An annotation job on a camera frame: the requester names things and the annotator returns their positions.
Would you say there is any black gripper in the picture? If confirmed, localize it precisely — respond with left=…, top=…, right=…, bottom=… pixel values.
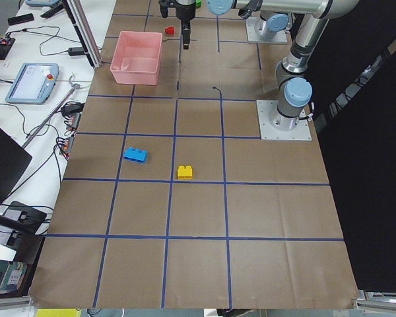
left=175, top=0, right=195, bottom=50

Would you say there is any red toy block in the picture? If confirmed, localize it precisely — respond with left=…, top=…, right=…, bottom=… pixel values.
left=164, top=26, right=176, bottom=36

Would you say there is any blue toy block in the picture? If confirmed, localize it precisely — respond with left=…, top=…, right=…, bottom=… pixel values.
left=123, top=147, right=148, bottom=164

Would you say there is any yellow toy block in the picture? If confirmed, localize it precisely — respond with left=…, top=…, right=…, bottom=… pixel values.
left=177, top=165, right=193, bottom=180

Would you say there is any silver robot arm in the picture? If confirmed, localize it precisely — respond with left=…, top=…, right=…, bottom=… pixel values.
left=207, top=1, right=328, bottom=131
left=238, top=1, right=289, bottom=40

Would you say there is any pink plastic box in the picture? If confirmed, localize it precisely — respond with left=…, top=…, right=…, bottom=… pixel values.
left=110, top=31, right=162, bottom=86

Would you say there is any black power adapter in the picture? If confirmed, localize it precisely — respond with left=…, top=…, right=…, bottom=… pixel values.
left=67, top=47, right=85, bottom=56

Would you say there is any black remote control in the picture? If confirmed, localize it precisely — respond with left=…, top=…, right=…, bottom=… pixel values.
left=7, top=13, right=34, bottom=26

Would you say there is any blue teach pendant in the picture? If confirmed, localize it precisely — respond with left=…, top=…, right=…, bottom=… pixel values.
left=5, top=63, right=59, bottom=104

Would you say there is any brown paper table cover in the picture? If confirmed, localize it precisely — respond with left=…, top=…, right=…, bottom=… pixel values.
left=30, top=1, right=357, bottom=310

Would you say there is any metal rod with hook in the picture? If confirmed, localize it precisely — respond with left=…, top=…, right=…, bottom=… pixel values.
left=22, top=73, right=81, bottom=149

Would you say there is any black monitor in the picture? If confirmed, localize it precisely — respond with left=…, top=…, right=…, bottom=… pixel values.
left=0, top=128, right=32, bottom=203

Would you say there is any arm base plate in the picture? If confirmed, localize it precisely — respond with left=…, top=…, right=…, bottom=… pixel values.
left=256, top=100, right=312, bottom=141
left=246, top=17, right=288, bottom=45

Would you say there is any aluminium frame post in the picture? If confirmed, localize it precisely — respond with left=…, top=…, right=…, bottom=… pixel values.
left=62, top=0, right=102, bottom=69

